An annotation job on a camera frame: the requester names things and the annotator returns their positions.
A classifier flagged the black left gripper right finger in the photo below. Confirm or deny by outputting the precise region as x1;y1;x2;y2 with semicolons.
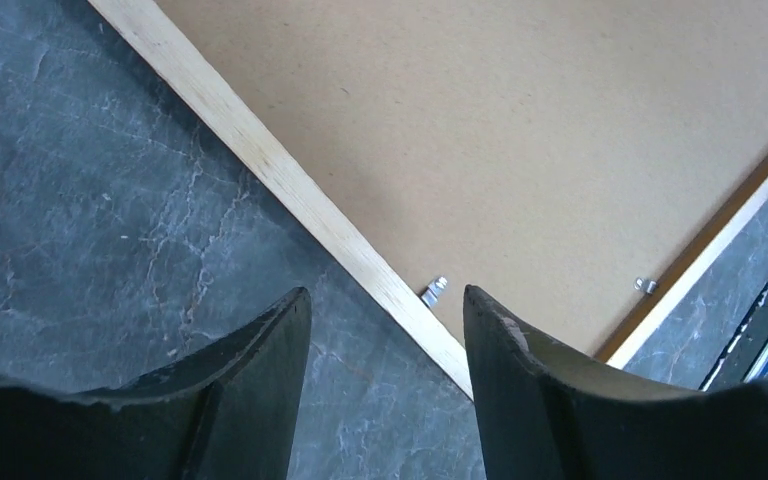
463;285;768;479

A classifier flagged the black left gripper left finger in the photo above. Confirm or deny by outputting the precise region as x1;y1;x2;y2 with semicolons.
0;287;312;479

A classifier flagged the wooden picture frame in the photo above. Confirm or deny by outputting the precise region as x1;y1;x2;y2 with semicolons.
91;1;768;396

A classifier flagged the brown backing board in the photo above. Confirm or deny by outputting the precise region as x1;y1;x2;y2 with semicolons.
161;1;768;354

